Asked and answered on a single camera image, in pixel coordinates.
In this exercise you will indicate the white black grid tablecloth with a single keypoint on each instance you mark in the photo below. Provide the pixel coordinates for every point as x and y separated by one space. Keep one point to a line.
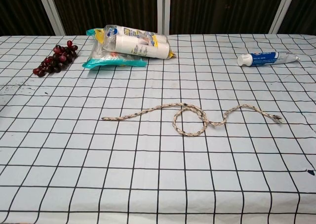
158 172

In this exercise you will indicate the white metal frame post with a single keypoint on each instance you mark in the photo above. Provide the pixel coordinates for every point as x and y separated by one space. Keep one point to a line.
53 14
281 11
163 9

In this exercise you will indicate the white blue toothpaste tube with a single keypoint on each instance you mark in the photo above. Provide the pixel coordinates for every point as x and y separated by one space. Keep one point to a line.
261 58

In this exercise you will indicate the dark red grape bunch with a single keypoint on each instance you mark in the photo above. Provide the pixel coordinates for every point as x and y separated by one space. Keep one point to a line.
59 58

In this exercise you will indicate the teal plastic snack bag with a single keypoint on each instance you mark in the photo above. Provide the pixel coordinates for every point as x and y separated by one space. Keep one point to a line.
111 62

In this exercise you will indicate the clear pack of paper cups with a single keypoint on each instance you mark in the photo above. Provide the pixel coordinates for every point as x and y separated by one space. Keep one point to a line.
133 46

